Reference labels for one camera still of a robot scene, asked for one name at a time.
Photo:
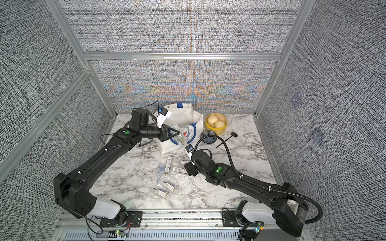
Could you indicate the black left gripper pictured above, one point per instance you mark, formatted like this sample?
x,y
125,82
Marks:
x,y
164,132

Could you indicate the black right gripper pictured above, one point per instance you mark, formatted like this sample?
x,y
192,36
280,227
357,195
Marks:
x,y
190,168

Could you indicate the compass case white label top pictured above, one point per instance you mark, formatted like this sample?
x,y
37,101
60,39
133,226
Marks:
x,y
183,162

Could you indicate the compass case white label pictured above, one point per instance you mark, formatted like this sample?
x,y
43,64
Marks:
x,y
183,162
168,165
179,170

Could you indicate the green label compass case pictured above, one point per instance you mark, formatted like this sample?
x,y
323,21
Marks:
x,y
182,141

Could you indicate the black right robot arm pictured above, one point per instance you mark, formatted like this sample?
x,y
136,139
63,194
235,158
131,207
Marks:
x,y
289,208

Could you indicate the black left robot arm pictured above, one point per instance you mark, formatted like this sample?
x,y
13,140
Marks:
x,y
72,190

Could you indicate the upright compass case white label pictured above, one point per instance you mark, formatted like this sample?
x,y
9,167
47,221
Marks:
x,y
168,165

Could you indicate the white Doraemon canvas bag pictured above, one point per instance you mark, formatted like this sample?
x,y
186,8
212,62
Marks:
x,y
187,121

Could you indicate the gold label compass case upper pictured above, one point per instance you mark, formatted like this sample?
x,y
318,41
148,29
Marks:
x,y
171,186

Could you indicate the gold label compass case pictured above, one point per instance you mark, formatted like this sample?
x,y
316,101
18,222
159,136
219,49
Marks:
x,y
162,193
171,186

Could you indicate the blue compass clear case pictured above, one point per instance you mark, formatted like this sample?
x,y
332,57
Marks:
x,y
159,174

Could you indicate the gold label compass case lower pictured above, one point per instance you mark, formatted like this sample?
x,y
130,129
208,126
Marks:
x,y
162,193

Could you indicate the blue patterned ceramic bowl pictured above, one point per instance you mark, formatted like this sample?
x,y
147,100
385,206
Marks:
x,y
208,137

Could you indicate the beige bun left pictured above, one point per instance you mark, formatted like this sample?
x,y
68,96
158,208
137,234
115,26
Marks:
x,y
212,119

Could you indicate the beige bun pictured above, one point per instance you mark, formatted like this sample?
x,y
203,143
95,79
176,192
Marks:
x,y
212,119
219,124

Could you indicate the yellow bowl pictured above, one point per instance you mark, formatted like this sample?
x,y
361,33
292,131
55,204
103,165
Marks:
x,y
210,127

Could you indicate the beige bun right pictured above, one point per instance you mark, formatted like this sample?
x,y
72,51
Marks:
x,y
219,124

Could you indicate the black spoon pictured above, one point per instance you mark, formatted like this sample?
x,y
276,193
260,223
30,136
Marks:
x,y
233,134

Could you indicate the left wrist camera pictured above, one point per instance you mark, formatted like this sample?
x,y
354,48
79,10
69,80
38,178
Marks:
x,y
163,114

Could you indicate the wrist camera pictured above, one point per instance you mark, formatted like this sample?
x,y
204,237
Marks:
x,y
189,150
163,114

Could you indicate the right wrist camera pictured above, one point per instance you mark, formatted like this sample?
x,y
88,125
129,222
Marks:
x,y
189,150

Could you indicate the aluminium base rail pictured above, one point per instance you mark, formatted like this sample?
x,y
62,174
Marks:
x,y
153,225

